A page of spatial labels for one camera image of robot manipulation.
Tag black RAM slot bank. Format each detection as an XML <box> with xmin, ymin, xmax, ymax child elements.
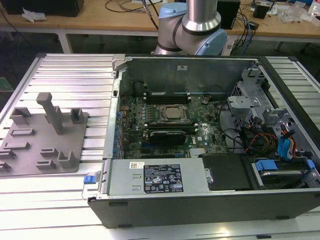
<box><xmin>145</xmin><ymin>91</ymin><xmax>191</xmax><ymax>105</ymax></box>
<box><xmin>144</xmin><ymin>121</ymin><xmax>198</xmax><ymax>135</ymax></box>

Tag CPU socket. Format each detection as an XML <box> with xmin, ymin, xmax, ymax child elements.
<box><xmin>159</xmin><ymin>103</ymin><xmax>188</xmax><ymax>122</ymax></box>

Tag silver CPU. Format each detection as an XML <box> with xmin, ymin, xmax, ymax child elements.
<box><xmin>166</xmin><ymin>106</ymin><xmax>181</xmax><ymax>120</ymax></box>

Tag black graphics card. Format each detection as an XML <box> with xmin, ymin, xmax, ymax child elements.
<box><xmin>149</xmin><ymin>129</ymin><xmax>188</xmax><ymax>146</ymax></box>

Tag small silver heat sink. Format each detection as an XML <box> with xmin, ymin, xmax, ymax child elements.
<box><xmin>189</xmin><ymin>147</ymin><xmax>210</xmax><ymax>158</ymax></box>

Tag green motherboard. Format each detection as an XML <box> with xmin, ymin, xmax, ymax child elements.
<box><xmin>117</xmin><ymin>94</ymin><xmax>230</xmax><ymax>160</ymax></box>

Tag black power supply label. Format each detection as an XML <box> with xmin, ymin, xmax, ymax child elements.
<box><xmin>143</xmin><ymin>163</ymin><xmax>184</xmax><ymax>194</ymax></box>

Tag silver power supply box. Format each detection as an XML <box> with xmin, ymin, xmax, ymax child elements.
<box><xmin>107</xmin><ymin>159</ymin><xmax>210</xmax><ymax>196</ymax></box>

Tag grey case corner latch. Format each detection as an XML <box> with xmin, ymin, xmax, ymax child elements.
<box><xmin>111</xmin><ymin>54</ymin><xmax>126</xmax><ymax>76</ymax></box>

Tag black plastic cover plate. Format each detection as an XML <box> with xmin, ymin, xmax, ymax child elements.
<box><xmin>198</xmin><ymin>153</ymin><xmax>252</xmax><ymax>192</ymax></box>

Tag silver metal drive cage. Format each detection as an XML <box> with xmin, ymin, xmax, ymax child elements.
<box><xmin>226</xmin><ymin>66</ymin><xmax>298</xmax><ymax>136</ymax></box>

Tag open black PC case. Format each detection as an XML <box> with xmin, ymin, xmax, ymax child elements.
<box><xmin>82</xmin><ymin>53</ymin><xmax>320</xmax><ymax>230</ymax></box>

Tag hard disk in blue carrier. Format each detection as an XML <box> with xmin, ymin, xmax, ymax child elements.
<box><xmin>252</xmin><ymin>157</ymin><xmax>315</xmax><ymax>190</ymax></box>

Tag grey parts rack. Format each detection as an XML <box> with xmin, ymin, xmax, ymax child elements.
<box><xmin>0</xmin><ymin>92</ymin><xmax>90</xmax><ymax>177</ymax></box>

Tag wooden desk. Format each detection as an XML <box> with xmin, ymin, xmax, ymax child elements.
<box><xmin>0</xmin><ymin>0</ymin><xmax>320</xmax><ymax>36</ymax></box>

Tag black upright device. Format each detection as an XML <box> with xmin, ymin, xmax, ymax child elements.
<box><xmin>219</xmin><ymin>0</ymin><xmax>241</xmax><ymax>30</ymax></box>

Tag small black box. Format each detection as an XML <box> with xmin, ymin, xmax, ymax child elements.
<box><xmin>252</xmin><ymin>1</ymin><xmax>273</xmax><ymax>19</ymax></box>

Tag large black box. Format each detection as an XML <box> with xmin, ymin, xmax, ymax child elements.
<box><xmin>4</xmin><ymin>0</ymin><xmax>85</xmax><ymax>18</ymax></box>

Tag green circuit board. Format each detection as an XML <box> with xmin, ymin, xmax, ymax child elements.
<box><xmin>0</xmin><ymin>77</ymin><xmax>15</xmax><ymax>92</ymax></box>

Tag crumpled white paper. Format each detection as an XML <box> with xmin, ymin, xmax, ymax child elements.
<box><xmin>21</xmin><ymin>6</ymin><xmax>47</xmax><ymax>23</ymax></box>

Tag clear plastic bags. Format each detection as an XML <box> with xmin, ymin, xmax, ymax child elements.
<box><xmin>276</xmin><ymin>4</ymin><xmax>314</xmax><ymax>25</ymax></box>

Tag red yellow black wire bundle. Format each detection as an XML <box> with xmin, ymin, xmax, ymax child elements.
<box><xmin>244</xmin><ymin>133</ymin><xmax>280</xmax><ymax>154</ymax></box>

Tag blue flat wire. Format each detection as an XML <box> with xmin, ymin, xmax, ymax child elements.
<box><xmin>278</xmin><ymin>136</ymin><xmax>289</xmax><ymax>161</ymax></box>
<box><xmin>284</xmin><ymin>134</ymin><xmax>295</xmax><ymax>161</ymax></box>

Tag blue cable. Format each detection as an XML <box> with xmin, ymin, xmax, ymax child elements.
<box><xmin>245</xmin><ymin>18</ymin><xmax>254</xmax><ymax>48</ymax></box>

